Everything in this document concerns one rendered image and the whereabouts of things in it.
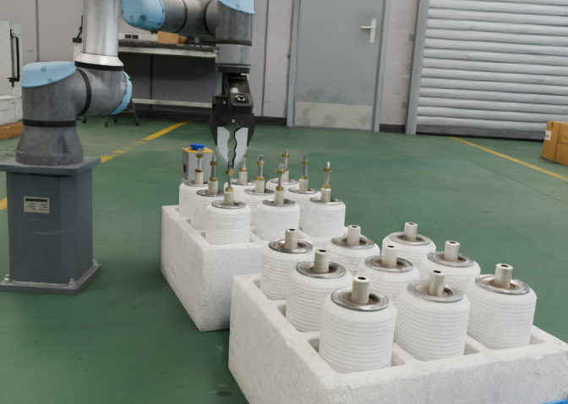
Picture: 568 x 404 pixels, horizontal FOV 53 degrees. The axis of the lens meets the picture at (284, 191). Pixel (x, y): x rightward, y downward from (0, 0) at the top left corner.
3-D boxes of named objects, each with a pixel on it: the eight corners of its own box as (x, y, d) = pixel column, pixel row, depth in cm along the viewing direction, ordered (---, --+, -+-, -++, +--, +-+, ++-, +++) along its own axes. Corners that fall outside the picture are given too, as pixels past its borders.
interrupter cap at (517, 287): (499, 299, 78) (499, 294, 78) (463, 280, 85) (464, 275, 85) (541, 294, 81) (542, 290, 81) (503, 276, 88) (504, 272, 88)
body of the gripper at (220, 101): (243, 122, 127) (246, 68, 125) (251, 127, 119) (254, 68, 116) (210, 122, 125) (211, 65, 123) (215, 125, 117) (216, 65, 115)
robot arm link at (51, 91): (10, 117, 133) (8, 57, 130) (61, 116, 144) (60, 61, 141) (41, 122, 126) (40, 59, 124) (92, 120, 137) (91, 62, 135)
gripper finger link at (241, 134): (243, 165, 127) (243, 123, 125) (248, 169, 122) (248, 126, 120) (228, 165, 126) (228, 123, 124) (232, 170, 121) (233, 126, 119)
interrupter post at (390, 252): (385, 270, 88) (388, 248, 87) (378, 264, 90) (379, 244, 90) (399, 268, 89) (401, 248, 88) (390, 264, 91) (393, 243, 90)
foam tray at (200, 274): (199, 333, 118) (203, 249, 115) (160, 270, 153) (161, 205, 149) (361, 311, 134) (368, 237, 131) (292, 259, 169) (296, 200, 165)
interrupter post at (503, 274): (500, 291, 82) (504, 269, 81) (488, 285, 84) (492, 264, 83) (514, 289, 83) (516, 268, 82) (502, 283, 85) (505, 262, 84)
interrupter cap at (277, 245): (277, 257, 91) (277, 253, 91) (261, 242, 98) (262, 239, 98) (320, 253, 94) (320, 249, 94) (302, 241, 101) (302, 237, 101)
